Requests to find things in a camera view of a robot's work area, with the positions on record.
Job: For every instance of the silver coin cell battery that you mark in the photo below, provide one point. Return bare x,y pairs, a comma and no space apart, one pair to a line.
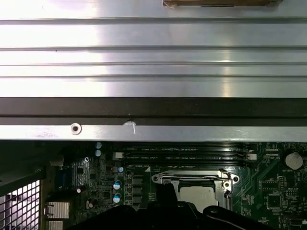
293,160

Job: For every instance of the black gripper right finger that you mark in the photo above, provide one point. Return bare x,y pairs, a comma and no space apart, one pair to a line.
184,215

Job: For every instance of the CPU with silver top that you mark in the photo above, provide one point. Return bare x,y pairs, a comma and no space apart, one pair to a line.
199,196

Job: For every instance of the RAM slot with white latch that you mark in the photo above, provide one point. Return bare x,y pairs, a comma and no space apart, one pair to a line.
187,154

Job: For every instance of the small round capacitor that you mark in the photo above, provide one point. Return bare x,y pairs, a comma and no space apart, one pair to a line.
98,145
117,185
117,197
121,169
98,153

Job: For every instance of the CPU socket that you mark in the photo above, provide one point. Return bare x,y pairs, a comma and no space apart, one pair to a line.
229,190

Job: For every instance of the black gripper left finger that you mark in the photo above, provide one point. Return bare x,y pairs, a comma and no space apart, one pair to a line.
156,215

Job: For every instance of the green motherboard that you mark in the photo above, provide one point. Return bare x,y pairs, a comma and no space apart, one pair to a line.
251,189

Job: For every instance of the silver rear port housing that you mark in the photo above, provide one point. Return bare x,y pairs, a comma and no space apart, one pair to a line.
56,225
57,209

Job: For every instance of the metal socket cover frame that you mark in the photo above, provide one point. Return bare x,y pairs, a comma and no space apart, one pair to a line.
172,182

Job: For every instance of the black PC case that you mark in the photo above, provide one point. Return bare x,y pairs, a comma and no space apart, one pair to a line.
153,107

